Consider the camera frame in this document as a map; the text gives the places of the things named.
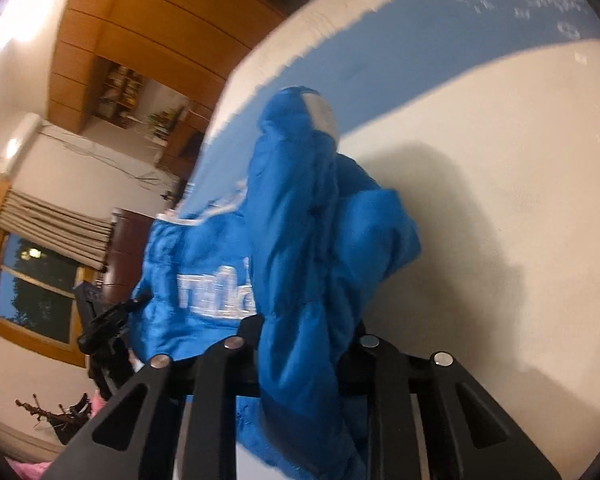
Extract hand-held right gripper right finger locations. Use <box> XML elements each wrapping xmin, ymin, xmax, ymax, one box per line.
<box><xmin>340</xmin><ymin>332</ymin><xmax>563</xmax><ymax>480</ymax></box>

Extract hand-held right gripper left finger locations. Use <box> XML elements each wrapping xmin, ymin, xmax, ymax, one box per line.
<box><xmin>40</xmin><ymin>315</ymin><xmax>266</xmax><ymax>480</ymax></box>

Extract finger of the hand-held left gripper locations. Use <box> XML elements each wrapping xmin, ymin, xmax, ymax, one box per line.
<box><xmin>72</xmin><ymin>282</ymin><xmax>106</xmax><ymax>322</ymax></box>
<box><xmin>77</xmin><ymin>294</ymin><xmax>153</xmax><ymax>356</ymax></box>

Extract blue puffer jacket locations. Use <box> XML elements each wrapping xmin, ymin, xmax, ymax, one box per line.
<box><xmin>130</xmin><ymin>86</ymin><xmax>423</xmax><ymax>480</ymax></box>

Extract wooden framed window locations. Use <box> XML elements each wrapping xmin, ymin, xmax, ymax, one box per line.
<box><xmin>0</xmin><ymin>180</ymin><xmax>98</xmax><ymax>366</ymax></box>

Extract dark wooden cabinet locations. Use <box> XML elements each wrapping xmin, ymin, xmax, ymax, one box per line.
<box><xmin>102</xmin><ymin>207</ymin><xmax>156</xmax><ymax>286</ymax></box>

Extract dark ship model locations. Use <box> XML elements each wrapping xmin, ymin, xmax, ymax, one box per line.
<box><xmin>15</xmin><ymin>392</ymin><xmax>93</xmax><ymax>446</ymax></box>

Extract grey window blind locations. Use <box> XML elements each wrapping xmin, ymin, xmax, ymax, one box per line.
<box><xmin>0</xmin><ymin>187</ymin><xmax>116</xmax><ymax>273</ymax></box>

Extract pink fluffy cloth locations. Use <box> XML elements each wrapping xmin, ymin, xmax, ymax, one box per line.
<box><xmin>5</xmin><ymin>455</ymin><xmax>56</xmax><ymax>480</ymax></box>

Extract white air conditioner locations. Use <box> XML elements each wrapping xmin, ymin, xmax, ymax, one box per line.
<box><xmin>0</xmin><ymin>112</ymin><xmax>43</xmax><ymax>176</ymax></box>

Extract wooden desk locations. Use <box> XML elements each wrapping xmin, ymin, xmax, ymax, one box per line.
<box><xmin>150</xmin><ymin>102</ymin><xmax>216</xmax><ymax>181</ymax></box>

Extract green potted plant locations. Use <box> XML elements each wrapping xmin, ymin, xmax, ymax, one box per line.
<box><xmin>147</xmin><ymin>107</ymin><xmax>183</xmax><ymax>141</ymax></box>

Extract blue white printed bed sheet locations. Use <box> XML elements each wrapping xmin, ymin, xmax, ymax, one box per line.
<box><xmin>177</xmin><ymin>0</ymin><xmax>600</xmax><ymax>461</ymax></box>

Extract wooden wardrobe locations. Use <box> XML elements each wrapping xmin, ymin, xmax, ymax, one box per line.
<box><xmin>47</xmin><ymin>0</ymin><xmax>288</xmax><ymax>161</ymax></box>

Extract black wall cables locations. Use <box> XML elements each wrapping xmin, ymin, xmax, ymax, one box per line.
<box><xmin>40</xmin><ymin>127</ymin><xmax>181</xmax><ymax>196</ymax></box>

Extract wooden wall shelf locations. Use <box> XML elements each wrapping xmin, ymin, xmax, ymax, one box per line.
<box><xmin>82</xmin><ymin>57</ymin><xmax>146</xmax><ymax>126</ymax></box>

